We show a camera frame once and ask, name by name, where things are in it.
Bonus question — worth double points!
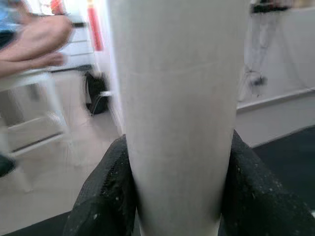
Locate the thin black wall cable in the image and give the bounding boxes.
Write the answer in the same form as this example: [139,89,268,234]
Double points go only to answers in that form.
[242,11,273,101]

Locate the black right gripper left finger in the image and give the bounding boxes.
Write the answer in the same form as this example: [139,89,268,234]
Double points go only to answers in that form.
[63,134,139,236]

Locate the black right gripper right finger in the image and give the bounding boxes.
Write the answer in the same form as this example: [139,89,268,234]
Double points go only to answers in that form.
[218,129,315,236]

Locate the black flat box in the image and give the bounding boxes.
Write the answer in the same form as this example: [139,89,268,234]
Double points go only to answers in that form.
[250,2,296,14]

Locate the white plastic table leg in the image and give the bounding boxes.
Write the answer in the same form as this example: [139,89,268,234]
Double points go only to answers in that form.
[108,0,252,236]

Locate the black power adapter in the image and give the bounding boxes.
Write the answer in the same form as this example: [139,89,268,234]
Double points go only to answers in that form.
[252,76,269,88]

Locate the seated person blue shirt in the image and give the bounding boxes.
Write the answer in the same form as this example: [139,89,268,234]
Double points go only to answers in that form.
[0,0,74,77]

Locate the black tablecloth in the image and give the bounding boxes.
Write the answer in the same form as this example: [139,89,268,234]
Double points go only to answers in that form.
[0,124,315,236]

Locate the white chair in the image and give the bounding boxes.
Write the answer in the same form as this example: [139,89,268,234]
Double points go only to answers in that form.
[0,67,83,193]

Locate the black bag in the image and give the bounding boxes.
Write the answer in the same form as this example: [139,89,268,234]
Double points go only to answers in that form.
[84,70,112,116]

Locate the white drawer unit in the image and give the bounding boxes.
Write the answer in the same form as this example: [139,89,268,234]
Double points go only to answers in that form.
[56,21,97,71]

